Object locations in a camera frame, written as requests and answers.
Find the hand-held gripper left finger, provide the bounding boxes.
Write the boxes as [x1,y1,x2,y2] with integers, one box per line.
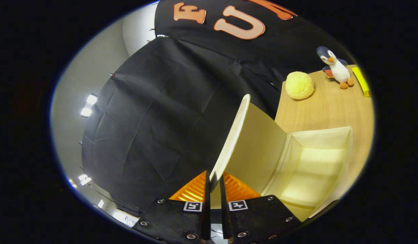
[133,170,211,242]

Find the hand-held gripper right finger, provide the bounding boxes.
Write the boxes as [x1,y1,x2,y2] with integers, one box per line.
[219,172,302,244]

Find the cream fabric storage box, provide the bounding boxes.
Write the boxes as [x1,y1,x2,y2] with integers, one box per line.
[209,94,353,222]

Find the black backdrop cloth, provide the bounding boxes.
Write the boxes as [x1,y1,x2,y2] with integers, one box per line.
[81,0,357,217]

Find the yellow bun plush toy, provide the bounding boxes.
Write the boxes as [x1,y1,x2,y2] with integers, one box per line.
[285,71,315,100]

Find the penguin plush toy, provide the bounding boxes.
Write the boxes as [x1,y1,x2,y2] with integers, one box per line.
[316,46,354,89]

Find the yellow book with red circle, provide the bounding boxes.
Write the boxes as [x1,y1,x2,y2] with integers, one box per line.
[351,66,372,97]

